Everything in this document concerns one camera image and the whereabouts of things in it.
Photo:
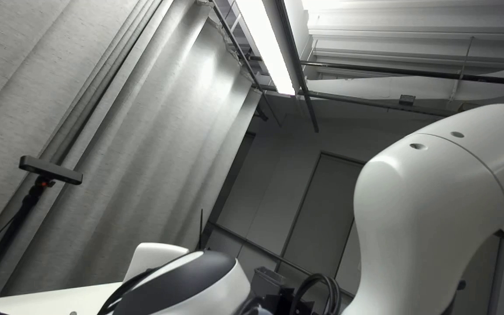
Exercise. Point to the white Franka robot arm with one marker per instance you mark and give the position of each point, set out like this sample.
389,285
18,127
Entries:
433,222

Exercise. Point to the black camera stand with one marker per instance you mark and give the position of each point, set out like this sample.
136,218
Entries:
48,169

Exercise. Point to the ceiling light fixture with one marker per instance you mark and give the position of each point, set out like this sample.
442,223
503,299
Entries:
263,41

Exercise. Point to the black ceiling pipe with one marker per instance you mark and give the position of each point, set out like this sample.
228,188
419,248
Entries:
416,73

